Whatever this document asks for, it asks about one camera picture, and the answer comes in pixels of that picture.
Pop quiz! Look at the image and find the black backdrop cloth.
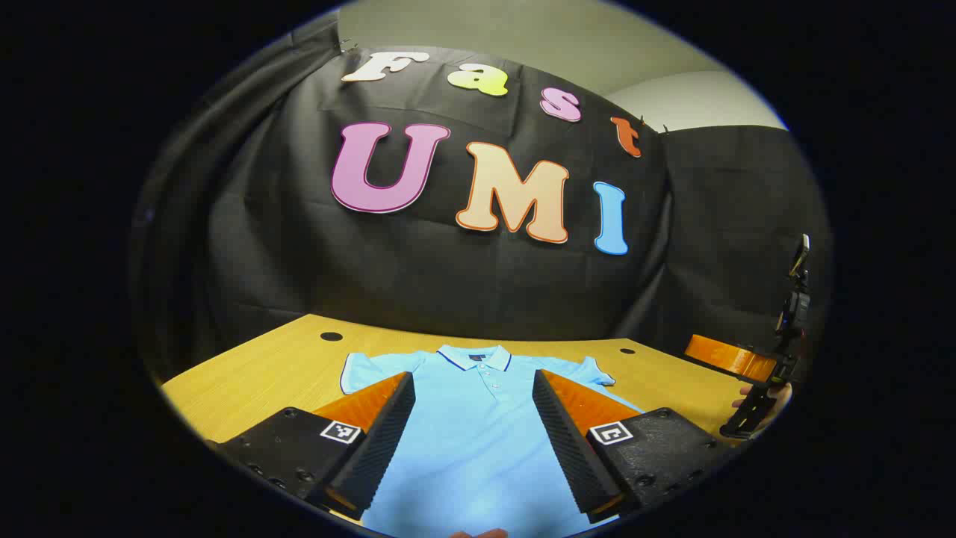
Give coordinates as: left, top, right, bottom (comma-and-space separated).
131, 11, 834, 382

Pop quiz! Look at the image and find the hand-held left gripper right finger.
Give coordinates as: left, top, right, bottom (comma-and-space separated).
532, 368, 736, 524

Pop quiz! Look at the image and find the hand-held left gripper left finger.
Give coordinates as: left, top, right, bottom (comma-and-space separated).
213, 371, 417, 522

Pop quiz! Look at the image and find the light blue T-shirt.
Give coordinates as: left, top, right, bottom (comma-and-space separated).
340, 344, 647, 538

